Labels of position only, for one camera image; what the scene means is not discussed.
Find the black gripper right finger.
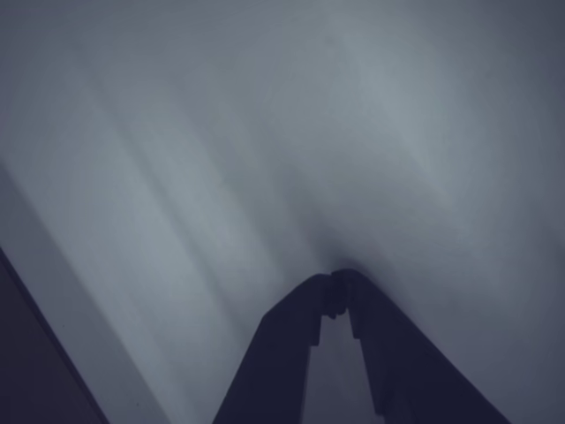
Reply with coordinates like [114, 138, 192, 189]
[328, 268, 513, 424]

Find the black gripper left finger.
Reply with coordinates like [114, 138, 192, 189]
[211, 273, 333, 424]

